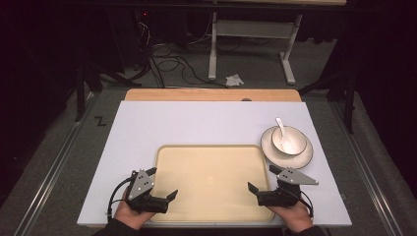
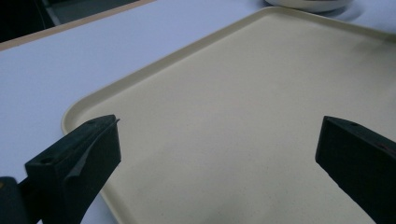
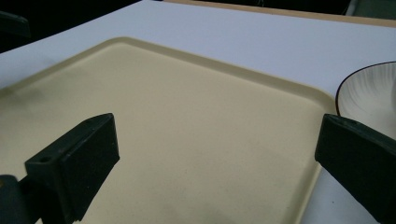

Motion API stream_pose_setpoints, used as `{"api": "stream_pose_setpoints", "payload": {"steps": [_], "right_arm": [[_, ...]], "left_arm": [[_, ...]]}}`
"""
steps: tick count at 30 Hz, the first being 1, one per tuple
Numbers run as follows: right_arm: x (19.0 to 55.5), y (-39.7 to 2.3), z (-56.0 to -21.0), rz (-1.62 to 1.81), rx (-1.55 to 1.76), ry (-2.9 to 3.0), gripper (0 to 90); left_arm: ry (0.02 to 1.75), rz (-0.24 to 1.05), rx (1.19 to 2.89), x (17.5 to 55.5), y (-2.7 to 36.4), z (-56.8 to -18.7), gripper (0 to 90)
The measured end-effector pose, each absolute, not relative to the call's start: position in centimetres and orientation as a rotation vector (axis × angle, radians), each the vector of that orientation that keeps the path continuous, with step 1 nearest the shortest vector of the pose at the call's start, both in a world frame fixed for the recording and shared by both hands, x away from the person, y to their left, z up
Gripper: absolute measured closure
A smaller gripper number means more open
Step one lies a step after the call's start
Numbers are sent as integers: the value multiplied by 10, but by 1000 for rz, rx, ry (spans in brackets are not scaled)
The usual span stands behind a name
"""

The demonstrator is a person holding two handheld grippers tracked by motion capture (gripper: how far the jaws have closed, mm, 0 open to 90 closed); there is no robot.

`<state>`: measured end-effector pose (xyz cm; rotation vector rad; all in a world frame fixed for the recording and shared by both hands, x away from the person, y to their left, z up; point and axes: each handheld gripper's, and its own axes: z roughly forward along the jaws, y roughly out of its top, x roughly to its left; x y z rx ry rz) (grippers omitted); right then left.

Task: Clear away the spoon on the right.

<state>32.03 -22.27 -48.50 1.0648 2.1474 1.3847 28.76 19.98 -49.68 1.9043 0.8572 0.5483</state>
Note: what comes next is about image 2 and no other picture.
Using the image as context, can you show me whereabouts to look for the beige plastic tray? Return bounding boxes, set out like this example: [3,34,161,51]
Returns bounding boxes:
[61,6,396,224]

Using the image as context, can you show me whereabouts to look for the white bowl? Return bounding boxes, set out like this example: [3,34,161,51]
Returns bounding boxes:
[264,0,354,13]

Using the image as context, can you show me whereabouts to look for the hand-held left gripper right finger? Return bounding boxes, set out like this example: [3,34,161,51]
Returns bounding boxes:
[315,115,396,224]

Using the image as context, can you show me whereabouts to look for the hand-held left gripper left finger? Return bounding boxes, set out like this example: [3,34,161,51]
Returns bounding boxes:
[24,114,122,224]

